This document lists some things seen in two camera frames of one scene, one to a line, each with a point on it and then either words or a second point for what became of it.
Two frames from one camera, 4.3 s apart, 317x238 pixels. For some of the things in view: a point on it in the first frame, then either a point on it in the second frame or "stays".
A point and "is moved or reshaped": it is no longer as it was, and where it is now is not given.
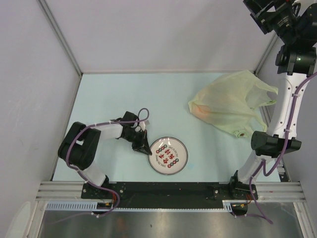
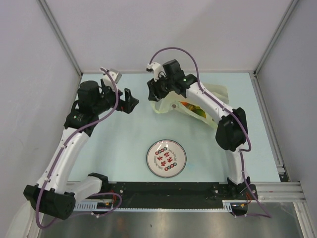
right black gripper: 264,19 → 154,89
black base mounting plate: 169,195 stays
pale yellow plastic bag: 231,101 → 175,102
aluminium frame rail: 281,191 stays
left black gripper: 145,148 → 129,102
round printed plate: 169,155 is moved or reshaped
